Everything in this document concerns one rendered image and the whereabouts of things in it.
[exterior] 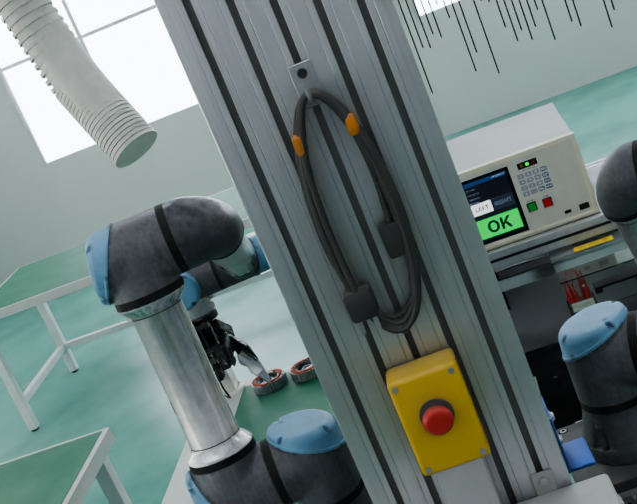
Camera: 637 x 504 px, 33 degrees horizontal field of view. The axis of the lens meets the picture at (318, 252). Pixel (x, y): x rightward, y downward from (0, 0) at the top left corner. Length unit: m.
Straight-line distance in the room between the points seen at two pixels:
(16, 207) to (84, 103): 6.44
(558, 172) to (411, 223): 1.37
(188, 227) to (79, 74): 1.76
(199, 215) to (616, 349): 0.67
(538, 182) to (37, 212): 7.47
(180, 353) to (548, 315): 1.37
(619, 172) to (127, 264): 0.90
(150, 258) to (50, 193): 7.97
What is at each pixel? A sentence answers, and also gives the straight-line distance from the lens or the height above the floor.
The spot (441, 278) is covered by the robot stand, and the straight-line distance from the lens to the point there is 1.29.
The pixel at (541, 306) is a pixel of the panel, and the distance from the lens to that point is 2.85.
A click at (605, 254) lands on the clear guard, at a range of 2.53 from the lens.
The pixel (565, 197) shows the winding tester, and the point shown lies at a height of 1.18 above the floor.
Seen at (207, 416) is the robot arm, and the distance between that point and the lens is 1.74.
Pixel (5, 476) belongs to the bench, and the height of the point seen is 0.75.
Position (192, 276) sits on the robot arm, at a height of 1.47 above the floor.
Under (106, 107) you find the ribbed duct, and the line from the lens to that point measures 3.34.
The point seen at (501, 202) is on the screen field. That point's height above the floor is 1.22.
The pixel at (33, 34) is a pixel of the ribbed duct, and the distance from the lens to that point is 3.43.
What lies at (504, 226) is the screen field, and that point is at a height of 1.16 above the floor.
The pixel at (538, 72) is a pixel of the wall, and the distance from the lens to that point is 8.96.
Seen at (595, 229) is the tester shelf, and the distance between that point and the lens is 2.63.
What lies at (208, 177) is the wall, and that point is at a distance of 9.24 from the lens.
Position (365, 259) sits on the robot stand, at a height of 1.60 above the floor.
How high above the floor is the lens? 1.98
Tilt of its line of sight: 16 degrees down
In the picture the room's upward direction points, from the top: 23 degrees counter-clockwise
